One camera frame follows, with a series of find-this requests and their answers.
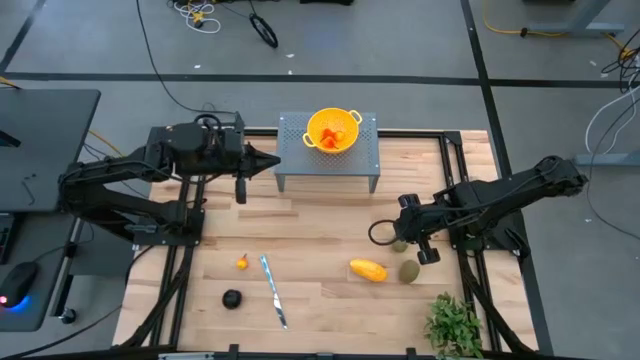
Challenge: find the black aluminium rig frame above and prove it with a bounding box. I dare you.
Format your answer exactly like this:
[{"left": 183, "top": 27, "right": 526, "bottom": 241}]
[{"left": 112, "top": 125, "right": 541, "bottom": 360}]

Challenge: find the yellow mango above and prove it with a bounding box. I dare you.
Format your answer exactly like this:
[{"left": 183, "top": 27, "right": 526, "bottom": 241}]
[{"left": 348, "top": 257, "right": 389, "bottom": 284}]

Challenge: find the black computer mouse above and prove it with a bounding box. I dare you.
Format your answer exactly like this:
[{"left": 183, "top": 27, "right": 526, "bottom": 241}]
[{"left": 0, "top": 260, "right": 40, "bottom": 309}]

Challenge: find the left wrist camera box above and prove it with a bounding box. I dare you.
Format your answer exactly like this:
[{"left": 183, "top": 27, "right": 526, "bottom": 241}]
[{"left": 212, "top": 130, "right": 237, "bottom": 171}]

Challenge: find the grey desk foot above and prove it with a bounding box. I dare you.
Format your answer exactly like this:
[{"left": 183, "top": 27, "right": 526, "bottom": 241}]
[{"left": 573, "top": 151, "right": 640, "bottom": 167}]

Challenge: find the white cable coil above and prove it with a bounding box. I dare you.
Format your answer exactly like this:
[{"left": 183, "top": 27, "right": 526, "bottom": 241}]
[{"left": 172, "top": 0, "right": 222, "bottom": 35}]

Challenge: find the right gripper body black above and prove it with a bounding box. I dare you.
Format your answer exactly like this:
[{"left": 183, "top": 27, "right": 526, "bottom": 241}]
[{"left": 393, "top": 193, "right": 442, "bottom": 266}]

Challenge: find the silver kitchen knife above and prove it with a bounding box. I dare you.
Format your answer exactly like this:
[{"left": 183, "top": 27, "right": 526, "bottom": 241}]
[{"left": 258, "top": 254, "right": 290, "bottom": 331}]

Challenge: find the grey desk leg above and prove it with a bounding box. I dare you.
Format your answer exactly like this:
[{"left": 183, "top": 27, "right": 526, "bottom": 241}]
[{"left": 522, "top": 0, "right": 626, "bottom": 37}]

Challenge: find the black avocado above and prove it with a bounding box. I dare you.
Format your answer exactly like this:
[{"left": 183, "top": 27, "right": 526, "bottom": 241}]
[{"left": 221, "top": 288, "right": 244, "bottom": 311}]

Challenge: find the black keyboard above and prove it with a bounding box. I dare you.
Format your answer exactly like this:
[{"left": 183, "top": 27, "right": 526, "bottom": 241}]
[{"left": 0, "top": 213, "right": 17, "bottom": 265}]

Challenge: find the black office desk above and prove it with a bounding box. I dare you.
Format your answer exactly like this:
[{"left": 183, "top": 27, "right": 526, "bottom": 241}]
[{"left": 0, "top": 88, "right": 103, "bottom": 214}]

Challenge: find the grey perforated metal shelf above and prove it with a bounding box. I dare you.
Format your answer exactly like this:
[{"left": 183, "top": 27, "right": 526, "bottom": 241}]
[{"left": 273, "top": 111, "right": 381, "bottom": 194}]

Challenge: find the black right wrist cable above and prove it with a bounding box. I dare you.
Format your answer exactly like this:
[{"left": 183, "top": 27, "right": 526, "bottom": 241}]
[{"left": 368, "top": 218, "right": 401, "bottom": 247}]

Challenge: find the yellow floor cable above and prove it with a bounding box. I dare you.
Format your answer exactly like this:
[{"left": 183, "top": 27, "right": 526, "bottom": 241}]
[
  {"left": 88, "top": 128, "right": 124, "bottom": 157},
  {"left": 481, "top": 0, "right": 634, "bottom": 59}
]

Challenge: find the white floor cable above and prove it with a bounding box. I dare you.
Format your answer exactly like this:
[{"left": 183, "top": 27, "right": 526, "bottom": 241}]
[{"left": 583, "top": 82, "right": 640, "bottom": 156}]

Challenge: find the yellow plastic colander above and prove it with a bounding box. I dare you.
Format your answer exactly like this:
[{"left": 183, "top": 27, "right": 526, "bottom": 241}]
[{"left": 301, "top": 107, "right": 364, "bottom": 155}]

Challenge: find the green potted plant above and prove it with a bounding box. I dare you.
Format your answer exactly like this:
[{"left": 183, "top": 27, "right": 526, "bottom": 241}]
[{"left": 423, "top": 292, "right": 485, "bottom": 360}]

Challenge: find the black hex key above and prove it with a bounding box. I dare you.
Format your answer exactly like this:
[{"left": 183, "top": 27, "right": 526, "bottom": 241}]
[{"left": 20, "top": 172, "right": 39, "bottom": 207}]

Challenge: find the black cable ring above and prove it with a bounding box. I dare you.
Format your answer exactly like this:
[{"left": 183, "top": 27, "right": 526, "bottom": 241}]
[{"left": 248, "top": 12, "right": 280, "bottom": 50}]

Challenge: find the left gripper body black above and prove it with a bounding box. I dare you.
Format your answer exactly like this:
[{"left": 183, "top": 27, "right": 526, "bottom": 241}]
[{"left": 219, "top": 112, "right": 251, "bottom": 205}]

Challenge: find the black floor cable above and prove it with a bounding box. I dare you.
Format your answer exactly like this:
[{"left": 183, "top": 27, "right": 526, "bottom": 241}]
[
  {"left": 584, "top": 97, "right": 640, "bottom": 242},
  {"left": 134, "top": 0, "right": 239, "bottom": 117}
]

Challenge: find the black cable bundle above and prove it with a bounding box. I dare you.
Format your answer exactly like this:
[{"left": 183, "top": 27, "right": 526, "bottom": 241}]
[{"left": 601, "top": 27, "right": 640, "bottom": 95}]

